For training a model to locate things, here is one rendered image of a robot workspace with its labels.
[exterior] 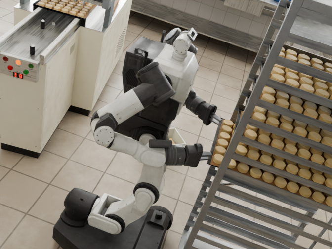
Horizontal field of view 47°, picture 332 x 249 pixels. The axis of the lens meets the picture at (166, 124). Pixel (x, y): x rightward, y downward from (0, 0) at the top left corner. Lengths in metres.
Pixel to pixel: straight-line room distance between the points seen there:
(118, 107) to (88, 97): 1.95
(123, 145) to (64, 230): 1.00
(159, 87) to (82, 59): 1.84
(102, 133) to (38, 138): 1.48
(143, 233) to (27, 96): 1.18
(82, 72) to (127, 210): 1.46
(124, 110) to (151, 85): 0.14
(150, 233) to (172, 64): 1.20
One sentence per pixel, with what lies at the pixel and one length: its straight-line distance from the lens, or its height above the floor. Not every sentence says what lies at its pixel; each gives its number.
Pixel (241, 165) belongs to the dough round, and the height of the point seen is 1.06.
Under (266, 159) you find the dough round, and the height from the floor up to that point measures 1.15.
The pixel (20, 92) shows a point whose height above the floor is 0.57.
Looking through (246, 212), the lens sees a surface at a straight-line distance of 1.81.
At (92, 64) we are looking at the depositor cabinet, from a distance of 3.24.
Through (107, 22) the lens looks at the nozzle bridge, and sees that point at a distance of 3.18.
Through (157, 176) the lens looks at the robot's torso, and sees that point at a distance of 1.99.
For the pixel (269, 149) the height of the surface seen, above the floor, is 1.23.
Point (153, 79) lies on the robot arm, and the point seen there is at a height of 1.38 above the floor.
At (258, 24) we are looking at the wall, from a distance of 5.98.
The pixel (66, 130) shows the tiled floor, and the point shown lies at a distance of 3.36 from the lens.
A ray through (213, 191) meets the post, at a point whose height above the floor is 0.94.
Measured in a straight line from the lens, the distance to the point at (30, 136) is 2.92.
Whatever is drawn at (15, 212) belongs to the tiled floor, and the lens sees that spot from 2.72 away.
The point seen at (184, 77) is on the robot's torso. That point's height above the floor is 1.36.
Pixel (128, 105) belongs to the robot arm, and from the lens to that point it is 1.46.
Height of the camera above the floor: 2.08
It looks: 35 degrees down
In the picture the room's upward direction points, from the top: 17 degrees clockwise
